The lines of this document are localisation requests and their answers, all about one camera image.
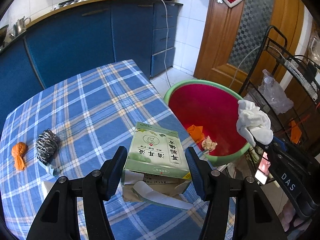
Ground beige paper ball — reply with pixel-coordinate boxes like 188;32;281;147
201;136;217;152

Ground white cloth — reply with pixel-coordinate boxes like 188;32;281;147
236;99;273;147

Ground orange wrapper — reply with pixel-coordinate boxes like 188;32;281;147
187;125;205;144

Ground small green ear-drop box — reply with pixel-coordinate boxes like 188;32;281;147
121;122;193;211

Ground orange cloth bundle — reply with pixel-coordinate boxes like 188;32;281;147
11;142;28;171

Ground blue kitchen cabinets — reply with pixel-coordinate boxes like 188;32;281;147
1;0;181;122

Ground smartphone with pink screen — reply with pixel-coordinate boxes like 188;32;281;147
254;152;270;185

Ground blue plaid tablecloth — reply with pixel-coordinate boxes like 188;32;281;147
0;59;237;240

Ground clear plastic bag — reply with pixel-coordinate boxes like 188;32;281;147
258;69;293;115

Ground red bucket green rim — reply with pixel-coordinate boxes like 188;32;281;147
164;79;250;166

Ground steel wool scrubber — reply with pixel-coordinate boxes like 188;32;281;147
35;129;60;165

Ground wooden door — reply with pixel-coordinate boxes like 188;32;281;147
194;0;305;91

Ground steel kettle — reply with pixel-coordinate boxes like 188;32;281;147
10;17;31;37

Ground black metal wire rack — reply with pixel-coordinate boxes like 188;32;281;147
237;24;320;181

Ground light blue scrubber handle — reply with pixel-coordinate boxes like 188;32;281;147
39;161;60;177

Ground white power cable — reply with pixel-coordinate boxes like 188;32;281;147
139;0;173;88

